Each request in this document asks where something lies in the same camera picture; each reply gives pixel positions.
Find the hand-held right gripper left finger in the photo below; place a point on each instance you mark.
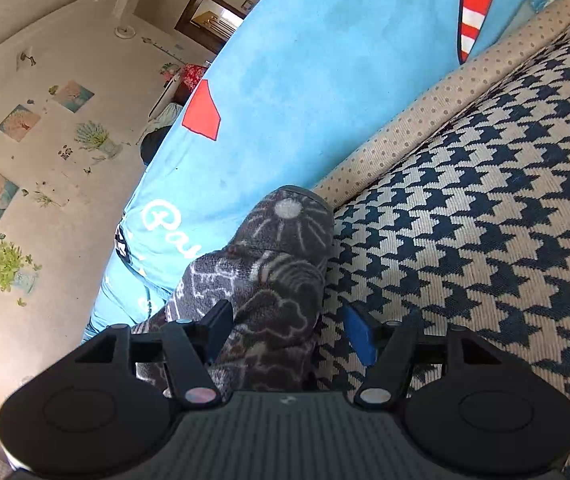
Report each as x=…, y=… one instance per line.
x=217, y=327

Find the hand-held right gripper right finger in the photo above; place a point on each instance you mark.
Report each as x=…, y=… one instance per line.
x=360, y=335

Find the grey patterned fleece garment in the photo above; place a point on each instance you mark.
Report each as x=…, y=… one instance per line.
x=265, y=270

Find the houndstooth sofa seat cover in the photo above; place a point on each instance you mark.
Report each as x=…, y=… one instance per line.
x=490, y=210

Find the dark blue cloth pile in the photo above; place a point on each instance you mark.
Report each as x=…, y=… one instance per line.
x=155, y=145

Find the pale striped bedding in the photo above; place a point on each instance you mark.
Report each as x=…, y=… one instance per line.
x=165, y=115

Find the blue printed sofa blanket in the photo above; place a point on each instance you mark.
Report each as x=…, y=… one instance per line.
x=315, y=85

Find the green plant wall sticker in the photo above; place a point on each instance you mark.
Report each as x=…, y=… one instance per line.
x=7, y=267

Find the lavender wall sticker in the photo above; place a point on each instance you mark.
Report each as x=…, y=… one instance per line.
x=96, y=139

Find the brown wooden door frame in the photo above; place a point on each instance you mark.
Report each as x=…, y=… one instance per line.
x=210, y=17

